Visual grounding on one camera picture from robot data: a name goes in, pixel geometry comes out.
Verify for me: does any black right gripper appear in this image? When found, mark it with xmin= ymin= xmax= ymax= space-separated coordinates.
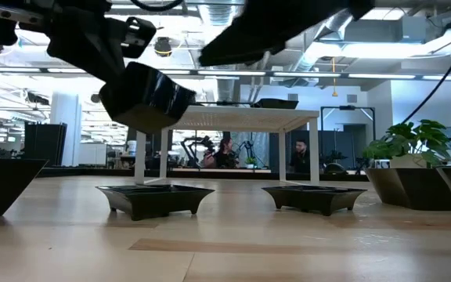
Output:
xmin=198 ymin=0 xmax=375 ymax=67

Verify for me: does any deep square black bowl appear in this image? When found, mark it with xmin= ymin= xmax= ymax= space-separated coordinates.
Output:
xmin=251 ymin=98 xmax=300 ymax=110

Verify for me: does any small square black plate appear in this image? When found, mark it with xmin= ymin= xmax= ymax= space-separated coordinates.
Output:
xmin=99 ymin=61 xmax=197 ymax=135

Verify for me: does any footed square black plate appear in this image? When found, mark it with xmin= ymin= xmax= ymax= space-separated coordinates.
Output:
xmin=96 ymin=184 xmax=215 ymax=222
xmin=262 ymin=185 xmax=367 ymax=217

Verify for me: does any long ceiling light strip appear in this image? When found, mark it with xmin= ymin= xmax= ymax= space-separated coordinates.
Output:
xmin=0 ymin=67 xmax=451 ymax=81

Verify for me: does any white small table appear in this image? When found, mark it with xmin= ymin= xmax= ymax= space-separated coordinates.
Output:
xmin=134 ymin=104 xmax=320 ymax=187

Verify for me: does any black ceiling device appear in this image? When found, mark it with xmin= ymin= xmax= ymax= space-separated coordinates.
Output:
xmin=153 ymin=37 xmax=173 ymax=58

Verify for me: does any white building column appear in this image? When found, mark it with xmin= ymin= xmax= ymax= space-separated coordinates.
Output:
xmin=50 ymin=90 xmax=83 ymax=168

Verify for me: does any yellow hanging tag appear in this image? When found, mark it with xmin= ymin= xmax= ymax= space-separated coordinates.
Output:
xmin=330 ymin=57 xmax=338 ymax=98

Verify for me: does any black room divider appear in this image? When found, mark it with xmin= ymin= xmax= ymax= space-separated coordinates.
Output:
xmin=269 ymin=129 xmax=370 ymax=175
xmin=23 ymin=122 xmax=68 ymax=168

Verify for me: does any person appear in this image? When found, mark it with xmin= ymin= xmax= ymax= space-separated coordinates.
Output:
xmin=289 ymin=139 xmax=313 ymax=174
xmin=209 ymin=136 xmax=239 ymax=170

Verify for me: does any green plant in white pot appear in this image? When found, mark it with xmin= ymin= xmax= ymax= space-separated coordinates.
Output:
xmin=362 ymin=119 xmax=451 ymax=170

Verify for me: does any silver ventilation duct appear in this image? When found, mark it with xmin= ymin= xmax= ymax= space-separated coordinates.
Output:
xmin=287 ymin=9 xmax=367 ymax=85
xmin=200 ymin=3 xmax=246 ymax=103

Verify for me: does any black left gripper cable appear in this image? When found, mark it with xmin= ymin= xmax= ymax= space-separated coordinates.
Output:
xmin=130 ymin=0 xmax=184 ymax=13

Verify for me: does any black tubular stand frame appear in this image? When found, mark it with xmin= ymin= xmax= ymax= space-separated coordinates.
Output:
xmin=319 ymin=104 xmax=377 ymax=169

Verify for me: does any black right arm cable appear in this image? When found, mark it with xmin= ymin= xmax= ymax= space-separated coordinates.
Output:
xmin=400 ymin=17 xmax=451 ymax=125

